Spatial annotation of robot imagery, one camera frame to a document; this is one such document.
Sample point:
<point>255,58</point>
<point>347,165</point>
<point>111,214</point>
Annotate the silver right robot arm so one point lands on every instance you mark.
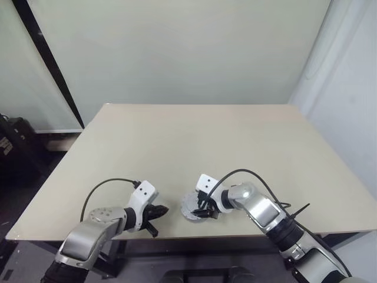
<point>265,209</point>

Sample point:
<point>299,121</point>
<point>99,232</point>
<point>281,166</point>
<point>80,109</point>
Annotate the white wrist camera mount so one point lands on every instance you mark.
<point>144,191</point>
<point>204,181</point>

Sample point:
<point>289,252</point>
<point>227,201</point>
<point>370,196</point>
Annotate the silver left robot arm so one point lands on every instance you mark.
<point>88,236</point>

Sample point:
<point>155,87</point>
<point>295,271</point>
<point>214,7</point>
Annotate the black table frame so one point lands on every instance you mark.
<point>176,247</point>

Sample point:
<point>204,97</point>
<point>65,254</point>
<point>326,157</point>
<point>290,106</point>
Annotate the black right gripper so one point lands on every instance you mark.
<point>212,207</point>

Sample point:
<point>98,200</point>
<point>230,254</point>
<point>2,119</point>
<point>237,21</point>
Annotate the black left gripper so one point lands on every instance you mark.
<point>148,216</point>

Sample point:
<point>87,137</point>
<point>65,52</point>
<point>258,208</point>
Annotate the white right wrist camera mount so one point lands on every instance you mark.
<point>204,181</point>

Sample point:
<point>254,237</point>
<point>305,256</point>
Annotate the dark rounded shape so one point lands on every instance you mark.
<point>241,275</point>

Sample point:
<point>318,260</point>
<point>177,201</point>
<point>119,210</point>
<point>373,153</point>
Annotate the small silver round object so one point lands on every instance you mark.
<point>188,202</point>

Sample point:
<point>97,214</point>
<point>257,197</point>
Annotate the black equipment case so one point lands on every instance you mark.
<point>17,141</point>

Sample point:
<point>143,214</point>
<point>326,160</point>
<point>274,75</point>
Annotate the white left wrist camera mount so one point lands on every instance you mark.
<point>144,191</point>

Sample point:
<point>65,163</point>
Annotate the black diagonal wall strip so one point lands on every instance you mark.
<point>47,53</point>

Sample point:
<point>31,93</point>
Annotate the silver motor housing copper windings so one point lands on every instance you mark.
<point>190,217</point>

